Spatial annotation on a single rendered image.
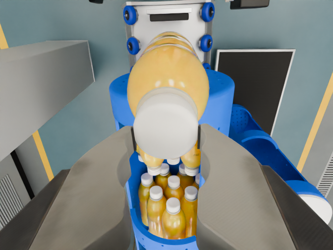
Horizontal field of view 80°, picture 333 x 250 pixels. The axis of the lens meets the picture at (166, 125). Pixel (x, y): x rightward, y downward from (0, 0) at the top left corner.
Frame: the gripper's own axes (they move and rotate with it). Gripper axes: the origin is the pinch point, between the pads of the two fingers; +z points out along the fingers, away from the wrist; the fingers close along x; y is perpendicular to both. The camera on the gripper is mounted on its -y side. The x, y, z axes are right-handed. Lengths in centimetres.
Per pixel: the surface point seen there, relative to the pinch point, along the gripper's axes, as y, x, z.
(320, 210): 61, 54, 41
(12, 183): 120, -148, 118
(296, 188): 53, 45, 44
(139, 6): -8, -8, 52
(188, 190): 40, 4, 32
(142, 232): 47, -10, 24
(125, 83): 7.0, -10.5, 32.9
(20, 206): 145, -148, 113
